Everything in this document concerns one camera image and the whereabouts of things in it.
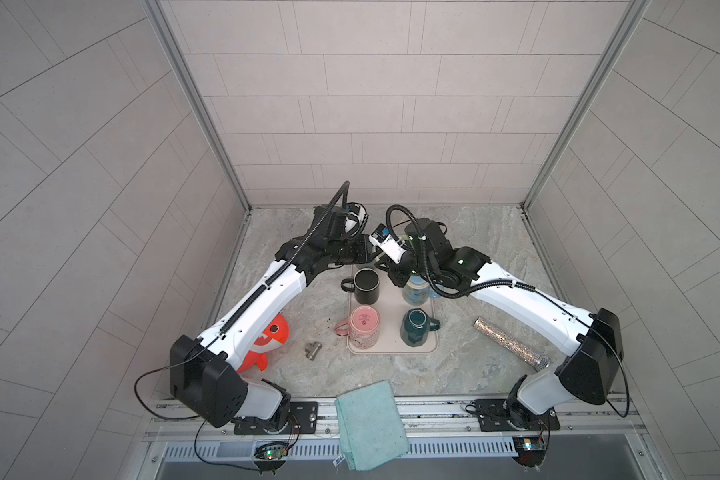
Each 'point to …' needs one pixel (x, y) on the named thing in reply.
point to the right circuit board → (530, 450)
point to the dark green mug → (416, 326)
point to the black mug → (365, 284)
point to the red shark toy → (274, 337)
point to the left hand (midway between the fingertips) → (389, 247)
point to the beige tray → (391, 326)
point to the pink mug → (362, 327)
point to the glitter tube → (517, 349)
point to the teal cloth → (371, 428)
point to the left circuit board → (272, 451)
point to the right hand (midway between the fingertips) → (376, 263)
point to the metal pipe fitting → (312, 350)
